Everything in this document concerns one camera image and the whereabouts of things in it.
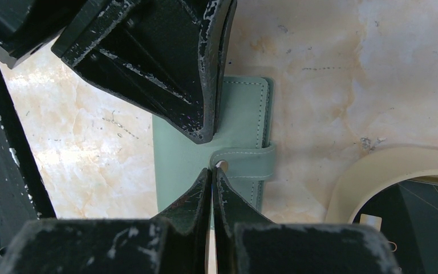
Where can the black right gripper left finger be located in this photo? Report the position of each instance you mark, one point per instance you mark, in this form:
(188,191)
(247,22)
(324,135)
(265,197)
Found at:
(174,241)

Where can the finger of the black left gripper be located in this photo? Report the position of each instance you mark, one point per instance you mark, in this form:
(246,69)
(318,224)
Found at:
(221,61)
(157,55)

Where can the green card holder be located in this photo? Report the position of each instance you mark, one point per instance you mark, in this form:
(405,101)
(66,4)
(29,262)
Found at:
(242,140)

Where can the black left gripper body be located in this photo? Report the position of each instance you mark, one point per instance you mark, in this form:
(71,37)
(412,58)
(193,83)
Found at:
(28,25)

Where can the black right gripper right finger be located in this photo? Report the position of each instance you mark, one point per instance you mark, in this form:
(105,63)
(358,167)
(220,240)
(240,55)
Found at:
(248,242)

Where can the cream oval card tray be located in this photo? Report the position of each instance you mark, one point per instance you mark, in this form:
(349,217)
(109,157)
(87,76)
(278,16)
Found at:
(376,172)

